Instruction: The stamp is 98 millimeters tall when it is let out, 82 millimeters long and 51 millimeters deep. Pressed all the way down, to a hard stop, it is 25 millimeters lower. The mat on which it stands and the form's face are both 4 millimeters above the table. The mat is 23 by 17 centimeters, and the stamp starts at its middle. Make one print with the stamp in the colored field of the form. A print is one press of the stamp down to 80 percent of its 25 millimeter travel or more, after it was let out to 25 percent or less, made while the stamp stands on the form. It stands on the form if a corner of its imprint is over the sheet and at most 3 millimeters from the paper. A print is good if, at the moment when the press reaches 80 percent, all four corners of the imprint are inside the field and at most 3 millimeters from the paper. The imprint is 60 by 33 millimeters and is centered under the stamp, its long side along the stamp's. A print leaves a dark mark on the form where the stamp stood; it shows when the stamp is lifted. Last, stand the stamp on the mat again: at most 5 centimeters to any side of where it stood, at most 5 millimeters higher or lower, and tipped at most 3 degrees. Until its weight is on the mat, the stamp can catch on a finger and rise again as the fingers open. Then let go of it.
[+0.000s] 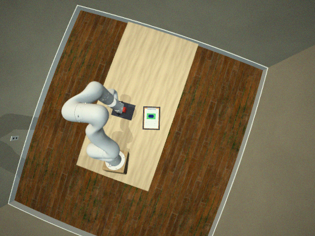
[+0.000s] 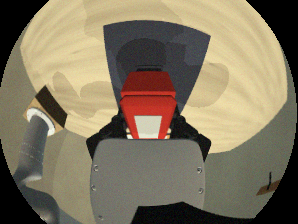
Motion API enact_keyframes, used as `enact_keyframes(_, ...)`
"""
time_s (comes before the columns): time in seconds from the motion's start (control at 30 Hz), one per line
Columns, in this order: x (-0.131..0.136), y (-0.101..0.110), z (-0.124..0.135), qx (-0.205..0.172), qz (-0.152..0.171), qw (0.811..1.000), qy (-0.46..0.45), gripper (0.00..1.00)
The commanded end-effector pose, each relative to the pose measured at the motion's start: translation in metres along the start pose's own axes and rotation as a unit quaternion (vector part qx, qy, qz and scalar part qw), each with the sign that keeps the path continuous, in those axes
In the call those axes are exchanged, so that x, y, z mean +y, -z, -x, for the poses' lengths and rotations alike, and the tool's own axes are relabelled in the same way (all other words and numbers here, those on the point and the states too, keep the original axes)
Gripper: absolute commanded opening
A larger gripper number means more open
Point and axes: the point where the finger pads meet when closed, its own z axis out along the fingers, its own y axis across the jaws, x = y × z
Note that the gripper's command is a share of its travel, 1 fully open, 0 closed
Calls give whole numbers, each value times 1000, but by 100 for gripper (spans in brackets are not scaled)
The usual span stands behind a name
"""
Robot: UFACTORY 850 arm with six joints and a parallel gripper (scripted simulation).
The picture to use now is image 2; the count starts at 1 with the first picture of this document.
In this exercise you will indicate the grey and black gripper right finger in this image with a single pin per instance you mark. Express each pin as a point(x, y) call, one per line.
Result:
point(184, 130)

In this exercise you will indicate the red self-inking stamp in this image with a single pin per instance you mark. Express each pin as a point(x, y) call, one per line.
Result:
point(148, 102)

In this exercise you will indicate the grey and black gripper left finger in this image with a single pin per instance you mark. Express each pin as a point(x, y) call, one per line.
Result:
point(114, 129)

